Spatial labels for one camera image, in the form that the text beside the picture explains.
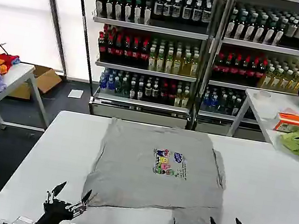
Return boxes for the brown cardboard box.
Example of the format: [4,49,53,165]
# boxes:
[7,61,65,105]

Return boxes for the white flat sheet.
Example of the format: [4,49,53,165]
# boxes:
[67,88,85,100]

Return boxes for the white side table with laptop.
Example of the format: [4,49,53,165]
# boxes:
[223,85,299,163]

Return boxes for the black window frame post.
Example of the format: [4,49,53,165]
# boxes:
[23,0,80,76]

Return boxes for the orange tissue box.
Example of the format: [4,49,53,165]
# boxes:
[273,110,299,135]

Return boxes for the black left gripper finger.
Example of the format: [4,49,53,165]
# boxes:
[65,186,93,219]
[45,178,68,207]

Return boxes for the red and orange cloth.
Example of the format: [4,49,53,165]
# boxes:
[0,52,22,78]

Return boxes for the white side table with clothes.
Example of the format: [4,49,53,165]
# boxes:
[0,59,59,169]

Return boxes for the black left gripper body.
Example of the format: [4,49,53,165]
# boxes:
[33,196,80,224]

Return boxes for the grey printed t-shirt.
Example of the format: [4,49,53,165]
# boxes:
[76,113,237,224]

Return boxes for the metal shelf with bottles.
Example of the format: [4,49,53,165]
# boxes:
[76,0,218,132]
[194,0,299,149]

